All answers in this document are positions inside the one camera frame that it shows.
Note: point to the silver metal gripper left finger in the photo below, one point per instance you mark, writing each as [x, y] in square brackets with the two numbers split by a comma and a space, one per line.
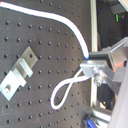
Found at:
[102, 73]

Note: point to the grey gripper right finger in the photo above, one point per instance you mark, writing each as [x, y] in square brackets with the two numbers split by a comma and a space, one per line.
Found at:
[113, 55]

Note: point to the black perforated breadboard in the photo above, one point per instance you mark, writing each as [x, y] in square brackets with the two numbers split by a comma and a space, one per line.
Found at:
[58, 55]

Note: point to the aluminium extrusion frame rail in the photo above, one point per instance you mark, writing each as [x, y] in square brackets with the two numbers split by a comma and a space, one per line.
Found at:
[96, 111]

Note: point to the silver metal cable clip bracket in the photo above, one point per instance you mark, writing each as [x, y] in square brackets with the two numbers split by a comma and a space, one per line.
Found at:
[16, 76]

